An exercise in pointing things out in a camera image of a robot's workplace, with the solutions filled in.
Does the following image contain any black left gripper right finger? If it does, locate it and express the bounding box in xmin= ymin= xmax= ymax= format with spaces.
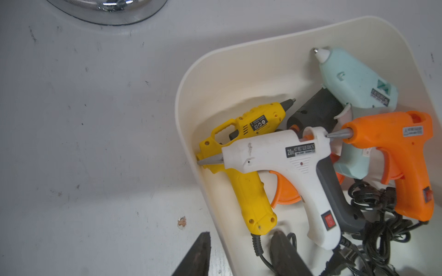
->
xmin=270 ymin=230 xmax=312 ymax=276

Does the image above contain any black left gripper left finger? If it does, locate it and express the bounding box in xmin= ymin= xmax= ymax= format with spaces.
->
xmin=172 ymin=232 xmax=211 ymax=276

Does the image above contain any yellow hot glue gun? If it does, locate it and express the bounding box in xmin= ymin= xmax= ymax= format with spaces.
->
xmin=196 ymin=99 xmax=301 ymax=236

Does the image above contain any white glue gun grey handle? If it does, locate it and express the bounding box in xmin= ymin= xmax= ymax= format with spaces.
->
xmin=197 ymin=126 xmax=365 ymax=250

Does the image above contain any black hot glue gun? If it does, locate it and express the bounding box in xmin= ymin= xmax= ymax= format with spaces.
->
xmin=286 ymin=88 xmax=344 ymax=138

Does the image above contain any orange hot glue gun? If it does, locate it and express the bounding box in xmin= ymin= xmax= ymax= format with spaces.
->
xmin=327 ymin=111 xmax=435 ymax=222

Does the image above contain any cream plastic storage box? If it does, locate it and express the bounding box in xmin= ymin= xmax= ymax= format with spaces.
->
xmin=175 ymin=16 xmax=442 ymax=276

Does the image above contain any mint green glue gun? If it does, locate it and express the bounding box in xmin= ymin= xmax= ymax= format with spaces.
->
xmin=313 ymin=48 xmax=398 ymax=179

